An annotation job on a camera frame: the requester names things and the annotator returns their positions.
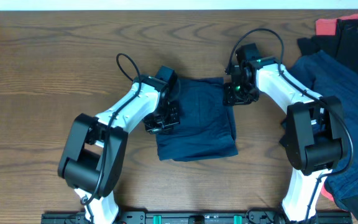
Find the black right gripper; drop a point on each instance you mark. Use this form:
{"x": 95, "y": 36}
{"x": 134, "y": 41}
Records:
{"x": 230, "y": 99}

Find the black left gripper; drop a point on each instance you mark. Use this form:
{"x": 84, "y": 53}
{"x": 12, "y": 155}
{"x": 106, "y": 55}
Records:
{"x": 174, "y": 112}

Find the navy blue shorts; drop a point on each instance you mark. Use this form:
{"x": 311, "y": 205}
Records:
{"x": 207, "y": 128}

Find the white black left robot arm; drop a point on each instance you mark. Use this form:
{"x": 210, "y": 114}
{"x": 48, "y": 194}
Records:
{"x": 93, "y": 155}

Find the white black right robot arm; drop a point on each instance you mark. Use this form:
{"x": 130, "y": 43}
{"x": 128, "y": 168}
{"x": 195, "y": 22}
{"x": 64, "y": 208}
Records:
{"x": 316, "y": 138}

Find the red garment in pile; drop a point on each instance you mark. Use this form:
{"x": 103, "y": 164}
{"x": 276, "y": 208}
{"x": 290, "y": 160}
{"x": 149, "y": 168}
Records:
{"x": 328, "y": 26}

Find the dark blue garment in pile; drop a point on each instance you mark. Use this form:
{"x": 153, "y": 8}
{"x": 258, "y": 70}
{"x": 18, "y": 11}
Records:
{"x": 323, "y": 74}

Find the black garment with logo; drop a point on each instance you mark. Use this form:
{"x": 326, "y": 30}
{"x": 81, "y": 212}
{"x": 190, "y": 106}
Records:
{"x": 308, "y": 47}

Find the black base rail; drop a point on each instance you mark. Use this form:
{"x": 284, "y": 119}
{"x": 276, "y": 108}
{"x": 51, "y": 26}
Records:
{"x": 253, "y": 216}

